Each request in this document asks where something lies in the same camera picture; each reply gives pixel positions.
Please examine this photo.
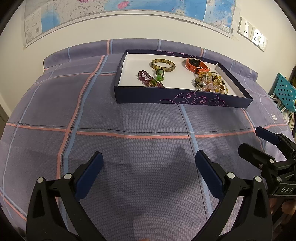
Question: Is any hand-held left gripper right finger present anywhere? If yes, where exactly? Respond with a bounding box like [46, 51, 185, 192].
[195, 150, 273, 241]

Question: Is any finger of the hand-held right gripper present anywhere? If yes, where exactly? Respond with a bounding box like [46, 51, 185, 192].
[255, 126, 296, 160]
[238, 142, 296, 183]

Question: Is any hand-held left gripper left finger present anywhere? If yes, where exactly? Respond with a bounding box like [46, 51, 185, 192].
[26, 151, 104, 241]

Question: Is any mixed brown stone bead necklace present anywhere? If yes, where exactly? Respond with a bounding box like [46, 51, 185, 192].
[193, 74, 230, 94]

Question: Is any clear crystal bead bracelet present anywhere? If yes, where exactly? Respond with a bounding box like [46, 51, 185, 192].
[200, 82, 219, 92]

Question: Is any yellow bead necklace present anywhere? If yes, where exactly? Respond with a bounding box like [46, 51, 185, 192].
[196, 72, 222, 81]

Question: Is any orange smart watch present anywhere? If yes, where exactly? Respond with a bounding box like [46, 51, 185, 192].
[186, 57, 211, 75]

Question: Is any green bead black cord bracelet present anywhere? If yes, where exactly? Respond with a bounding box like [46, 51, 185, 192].
[154, 68, 165, 82]

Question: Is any dark blue cardboard box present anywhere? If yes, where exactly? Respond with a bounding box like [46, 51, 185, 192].
[113, 49, 253, 109]

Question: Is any purple bead bracelet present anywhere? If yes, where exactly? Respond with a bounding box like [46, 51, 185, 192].
[138, 71, 165, 88]

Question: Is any tortoiseshell bangle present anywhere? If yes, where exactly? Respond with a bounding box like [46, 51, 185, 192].
[151, 58, 176, 73]

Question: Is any person's right hand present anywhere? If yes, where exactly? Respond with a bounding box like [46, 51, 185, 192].
[269, 197, 296, 215]

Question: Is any teal perforated basket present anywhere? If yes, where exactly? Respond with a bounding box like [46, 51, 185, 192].
[268, 73, 296, 113]

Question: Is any purple plaid bed sheet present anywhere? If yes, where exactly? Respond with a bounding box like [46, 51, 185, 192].
[0, 39, 296, 241]

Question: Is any white wall socket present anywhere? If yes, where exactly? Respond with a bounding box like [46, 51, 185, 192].
[238, 17, 254, 39]
[251, 26, 263, 45]
[258, 34, 268, 52]

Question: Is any colourful wall map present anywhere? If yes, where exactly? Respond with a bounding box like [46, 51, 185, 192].
[23, 0, 237, 48]

